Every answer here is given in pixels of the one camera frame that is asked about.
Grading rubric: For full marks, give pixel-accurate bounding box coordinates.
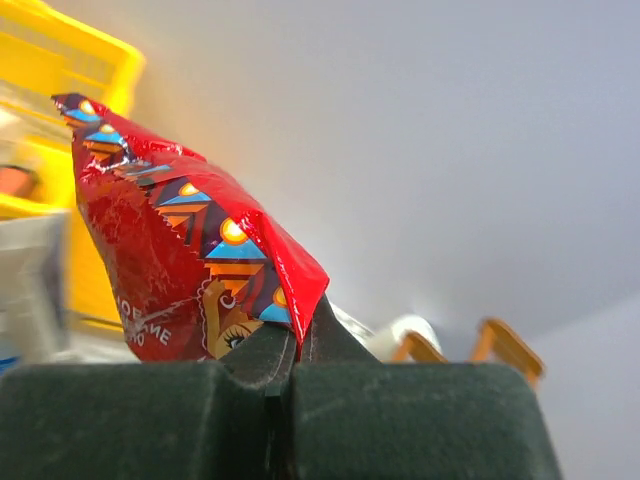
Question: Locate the red snack bag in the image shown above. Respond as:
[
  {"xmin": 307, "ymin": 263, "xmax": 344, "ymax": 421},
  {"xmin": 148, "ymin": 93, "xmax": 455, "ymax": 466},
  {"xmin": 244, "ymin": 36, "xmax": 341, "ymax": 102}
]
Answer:
[{"xmin": 52, "ymin": 93, "xmax": 329, "ymax": 362}]

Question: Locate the yellow shopping basket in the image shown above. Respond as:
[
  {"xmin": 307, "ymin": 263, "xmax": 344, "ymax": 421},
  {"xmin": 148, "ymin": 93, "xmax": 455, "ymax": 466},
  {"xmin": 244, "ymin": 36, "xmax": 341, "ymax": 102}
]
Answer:
[{"xmin": 1, "ymin": 1, "xmax": 145, "ymax": 334}]

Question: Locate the wooden rack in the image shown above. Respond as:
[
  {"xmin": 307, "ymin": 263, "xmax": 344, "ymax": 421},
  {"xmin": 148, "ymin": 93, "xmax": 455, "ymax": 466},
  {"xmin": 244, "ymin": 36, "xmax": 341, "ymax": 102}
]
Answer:
[{"xmin": 391, "ymin": 317, "xmax": 546, "ymax": 389}]

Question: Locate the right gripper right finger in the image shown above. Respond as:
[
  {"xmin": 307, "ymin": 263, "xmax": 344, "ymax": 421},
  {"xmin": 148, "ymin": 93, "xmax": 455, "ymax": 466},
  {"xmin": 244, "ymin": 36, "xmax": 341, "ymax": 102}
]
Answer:
[{"xmin": 292, "ymin": 299, "xmax": 562, "ymax": 479}]

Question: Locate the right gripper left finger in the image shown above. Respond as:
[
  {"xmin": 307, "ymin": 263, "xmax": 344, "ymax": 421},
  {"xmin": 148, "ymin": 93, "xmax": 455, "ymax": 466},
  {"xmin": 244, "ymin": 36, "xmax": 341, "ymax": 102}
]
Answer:
[{"xmin": 1, "ymin": 325, "xmax": 295, "ymax": 479}]

